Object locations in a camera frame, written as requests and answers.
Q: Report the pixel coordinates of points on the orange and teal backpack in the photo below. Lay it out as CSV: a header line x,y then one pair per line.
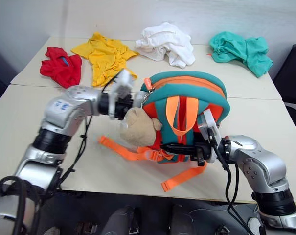
x,y
187,83

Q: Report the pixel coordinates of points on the dark rounded shape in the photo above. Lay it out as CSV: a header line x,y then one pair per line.
x,y
122,221

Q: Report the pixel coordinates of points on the teal crumpled garment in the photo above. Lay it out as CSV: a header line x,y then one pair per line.
x,y
238,49

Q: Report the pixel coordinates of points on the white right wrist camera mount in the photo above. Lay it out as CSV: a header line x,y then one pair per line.
x,y
209,122

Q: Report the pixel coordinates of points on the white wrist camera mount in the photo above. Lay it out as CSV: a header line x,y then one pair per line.
x,y
209,122
124,80

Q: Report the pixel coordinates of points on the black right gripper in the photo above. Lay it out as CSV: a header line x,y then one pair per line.
x,y
199,150

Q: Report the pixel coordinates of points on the black chair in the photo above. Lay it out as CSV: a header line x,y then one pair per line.
x,y
293,78

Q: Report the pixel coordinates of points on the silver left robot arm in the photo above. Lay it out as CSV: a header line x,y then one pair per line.
x,y
64,107

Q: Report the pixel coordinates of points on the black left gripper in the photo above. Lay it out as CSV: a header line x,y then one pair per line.
x,y
123,105

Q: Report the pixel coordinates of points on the red crumpled garment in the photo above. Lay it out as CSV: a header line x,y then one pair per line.
x,y
59,68

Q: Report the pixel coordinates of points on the yellow crumpled garment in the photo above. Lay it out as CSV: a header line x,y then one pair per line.
x,y
106,56

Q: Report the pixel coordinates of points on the white crumpled garment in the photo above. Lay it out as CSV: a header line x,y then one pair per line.
x,y
167,41

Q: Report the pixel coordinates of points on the beige teddy bear plush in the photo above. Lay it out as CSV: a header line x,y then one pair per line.
x,y
138,132

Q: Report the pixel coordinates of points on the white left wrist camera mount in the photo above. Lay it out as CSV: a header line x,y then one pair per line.
x,y
124,80

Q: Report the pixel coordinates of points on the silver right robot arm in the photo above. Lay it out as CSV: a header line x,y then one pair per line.
x,y
260,159

